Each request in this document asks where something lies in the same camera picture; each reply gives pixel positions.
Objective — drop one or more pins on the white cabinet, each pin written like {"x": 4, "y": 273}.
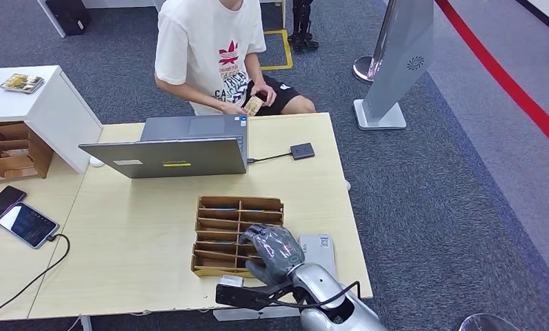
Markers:
{"x": 55, "y": 109}

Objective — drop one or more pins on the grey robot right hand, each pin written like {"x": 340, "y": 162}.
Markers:
{"x": 279, "y": 251}

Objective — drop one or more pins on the white desk leg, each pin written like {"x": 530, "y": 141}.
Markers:
{"x": 53, "y": 18}

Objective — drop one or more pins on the stack of patterned cards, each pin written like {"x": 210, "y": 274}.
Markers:
{"x": 22, "y": 83}

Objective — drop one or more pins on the person's right forearm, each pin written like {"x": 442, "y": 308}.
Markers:
{"x": 187, "y": 93}

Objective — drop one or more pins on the clear glass dome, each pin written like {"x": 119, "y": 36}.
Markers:
{"x": 489, "y": 324}

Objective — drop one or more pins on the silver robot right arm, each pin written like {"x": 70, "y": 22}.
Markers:
{"x": 318, "y": 281}

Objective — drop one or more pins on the phone with lit screen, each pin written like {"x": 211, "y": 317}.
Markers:
{"x": 28, "y": 225}

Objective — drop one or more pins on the white drawer under table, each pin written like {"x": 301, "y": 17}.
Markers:
{"x": 238, "y": 315}

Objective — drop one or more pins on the person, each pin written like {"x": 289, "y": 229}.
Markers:
{"x": 201, "y": 45}

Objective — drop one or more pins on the silver kiosk stand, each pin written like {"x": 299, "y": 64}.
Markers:
{"x": 398, "y": 59}

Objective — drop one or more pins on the chrome stanchion base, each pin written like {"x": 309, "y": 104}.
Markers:
{"x": 361, "y": 71}

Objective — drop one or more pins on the brown cardboard shelf organizer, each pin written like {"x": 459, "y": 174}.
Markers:
{"x": 41, "y": 155}

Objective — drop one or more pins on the golden patterned ID card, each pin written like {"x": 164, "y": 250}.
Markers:
{"x": 253, "y": 106}

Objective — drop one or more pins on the brown cardboard card organizer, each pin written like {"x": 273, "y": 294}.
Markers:
{"x": 215, "y": 272}

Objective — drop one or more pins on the red barrier belt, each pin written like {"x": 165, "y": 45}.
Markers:
{"x": 532, "y": 106}

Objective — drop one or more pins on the small black adapter box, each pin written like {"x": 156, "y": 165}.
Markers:
{"x": 302, "y": 151}

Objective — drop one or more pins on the white table leg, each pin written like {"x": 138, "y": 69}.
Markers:
{"x": 86, "y": 324}

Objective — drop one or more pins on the person's right hand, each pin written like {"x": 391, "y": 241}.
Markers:
{"x": 233, "y": 109}

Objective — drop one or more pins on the white mouse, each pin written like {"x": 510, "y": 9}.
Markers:
{"x": 96, "y": 161}

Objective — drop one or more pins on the person's left hand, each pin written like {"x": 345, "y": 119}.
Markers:
{"x": 271, "y": 94}

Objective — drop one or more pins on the person's left forearm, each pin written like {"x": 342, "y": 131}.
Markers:
{"x": 254, "y": 71}

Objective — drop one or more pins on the grey laptop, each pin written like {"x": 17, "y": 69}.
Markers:
{"x": 178, "y": 157}

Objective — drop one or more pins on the black robot legs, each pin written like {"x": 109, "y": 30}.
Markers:
{"x": 302, "y": 23}

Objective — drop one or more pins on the white card reader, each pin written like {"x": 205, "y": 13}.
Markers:
{"x": 322, "y": 251}

